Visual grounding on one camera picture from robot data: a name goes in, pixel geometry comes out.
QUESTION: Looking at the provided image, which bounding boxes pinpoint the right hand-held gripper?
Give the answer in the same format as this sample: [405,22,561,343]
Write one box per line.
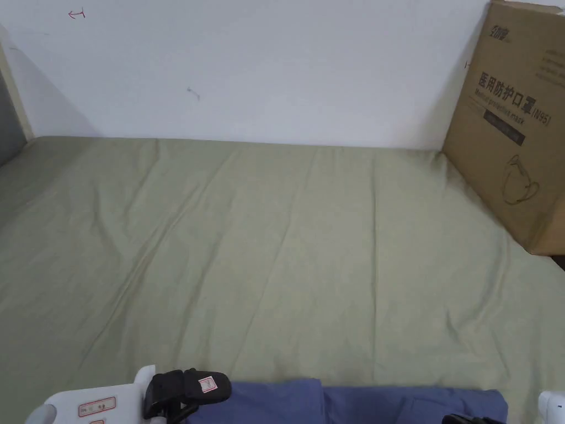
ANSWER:
[441,389,565,424]

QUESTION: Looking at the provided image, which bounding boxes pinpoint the brown cardboard carton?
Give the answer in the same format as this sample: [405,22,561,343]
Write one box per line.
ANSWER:
[442,0,565,257]

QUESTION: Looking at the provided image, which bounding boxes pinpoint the blue shirt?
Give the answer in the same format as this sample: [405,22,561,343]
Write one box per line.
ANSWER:
[184,377,509,424]

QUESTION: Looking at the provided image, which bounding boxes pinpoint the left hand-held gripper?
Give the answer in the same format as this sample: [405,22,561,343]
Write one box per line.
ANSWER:
[28,364,233,424]

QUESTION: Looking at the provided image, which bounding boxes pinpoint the bed with pale green sheet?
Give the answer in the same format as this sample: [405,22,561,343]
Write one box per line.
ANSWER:
[0,135,565,424]

